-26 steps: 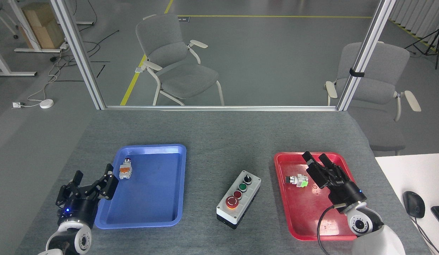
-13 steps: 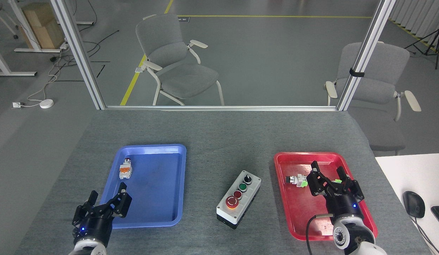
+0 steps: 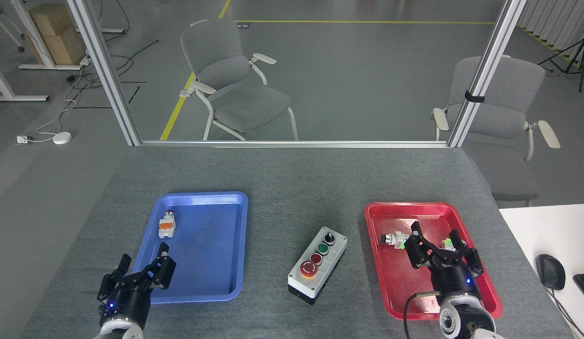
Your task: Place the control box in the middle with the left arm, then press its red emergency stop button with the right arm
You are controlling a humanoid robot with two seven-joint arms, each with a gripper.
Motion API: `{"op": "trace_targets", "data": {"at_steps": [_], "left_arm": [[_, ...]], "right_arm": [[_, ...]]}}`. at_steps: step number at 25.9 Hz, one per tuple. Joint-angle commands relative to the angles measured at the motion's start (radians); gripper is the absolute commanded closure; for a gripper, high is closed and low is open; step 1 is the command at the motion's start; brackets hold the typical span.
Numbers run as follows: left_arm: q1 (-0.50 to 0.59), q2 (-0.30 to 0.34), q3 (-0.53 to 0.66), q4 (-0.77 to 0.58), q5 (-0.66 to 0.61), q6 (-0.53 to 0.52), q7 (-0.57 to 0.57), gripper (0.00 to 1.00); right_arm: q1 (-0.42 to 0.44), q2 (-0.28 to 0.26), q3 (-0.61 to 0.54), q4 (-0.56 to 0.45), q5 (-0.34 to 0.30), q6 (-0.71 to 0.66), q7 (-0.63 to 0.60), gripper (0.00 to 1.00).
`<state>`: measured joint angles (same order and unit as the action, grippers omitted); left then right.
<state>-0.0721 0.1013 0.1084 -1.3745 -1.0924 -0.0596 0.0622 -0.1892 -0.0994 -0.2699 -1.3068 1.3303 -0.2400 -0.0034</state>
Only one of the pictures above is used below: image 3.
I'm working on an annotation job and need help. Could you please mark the black computer mouse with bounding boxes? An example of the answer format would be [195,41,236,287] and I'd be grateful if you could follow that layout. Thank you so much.
[535,254,566,291]

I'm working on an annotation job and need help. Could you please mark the black tripod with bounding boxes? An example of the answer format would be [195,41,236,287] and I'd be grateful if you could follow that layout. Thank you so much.
[538,26,584,93]

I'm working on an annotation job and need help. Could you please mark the white ribbed wall panel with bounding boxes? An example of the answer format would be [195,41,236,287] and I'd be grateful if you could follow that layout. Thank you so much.
[518,0,584,78]

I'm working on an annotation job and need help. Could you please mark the red plastic tray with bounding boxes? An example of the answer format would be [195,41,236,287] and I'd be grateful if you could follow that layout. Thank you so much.
[364,202,503,321]

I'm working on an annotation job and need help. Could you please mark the grey control box with buttons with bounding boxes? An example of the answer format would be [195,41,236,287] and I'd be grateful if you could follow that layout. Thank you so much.
[287,226,348,306]

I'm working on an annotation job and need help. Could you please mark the white side table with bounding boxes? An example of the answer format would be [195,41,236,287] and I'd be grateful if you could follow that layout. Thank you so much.
[499,203,584,339]

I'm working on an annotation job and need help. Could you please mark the blue plastic tray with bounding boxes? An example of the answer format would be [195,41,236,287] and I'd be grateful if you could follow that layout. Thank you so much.
[126,191,249,305]

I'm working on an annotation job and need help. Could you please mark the grey chair white armrests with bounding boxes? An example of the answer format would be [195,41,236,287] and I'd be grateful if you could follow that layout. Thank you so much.
[431,55,561,208]
[180,18,300,141]

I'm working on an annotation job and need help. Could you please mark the silver push button green block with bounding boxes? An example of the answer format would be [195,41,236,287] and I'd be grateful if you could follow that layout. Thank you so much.
[380,232,408,250]

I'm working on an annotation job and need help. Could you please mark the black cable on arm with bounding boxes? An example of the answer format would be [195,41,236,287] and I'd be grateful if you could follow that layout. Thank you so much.
[403,291,440,339]

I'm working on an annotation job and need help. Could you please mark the white desk frame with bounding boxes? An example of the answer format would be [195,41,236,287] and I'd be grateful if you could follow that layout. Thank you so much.
[0,0,83,102]

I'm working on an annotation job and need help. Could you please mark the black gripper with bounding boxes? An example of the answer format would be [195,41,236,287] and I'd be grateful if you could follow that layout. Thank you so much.
[97,242,177,330]
[404,221,485,299]

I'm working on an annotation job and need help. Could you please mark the silver aluminium cross rail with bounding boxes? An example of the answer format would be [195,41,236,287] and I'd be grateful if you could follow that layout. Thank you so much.
[139,139,450,148]

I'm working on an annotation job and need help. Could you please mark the cardboard box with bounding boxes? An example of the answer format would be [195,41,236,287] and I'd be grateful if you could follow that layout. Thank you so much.
[26,4,87,65]

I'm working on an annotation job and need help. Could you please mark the silver aluminium post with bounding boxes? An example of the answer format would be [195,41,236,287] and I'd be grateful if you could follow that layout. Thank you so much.
[447,0,528,148]
[66,0,142,146]

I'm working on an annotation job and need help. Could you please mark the red push button orange block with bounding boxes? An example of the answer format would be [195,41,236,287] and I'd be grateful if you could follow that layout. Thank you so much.
[159,210,177,239]

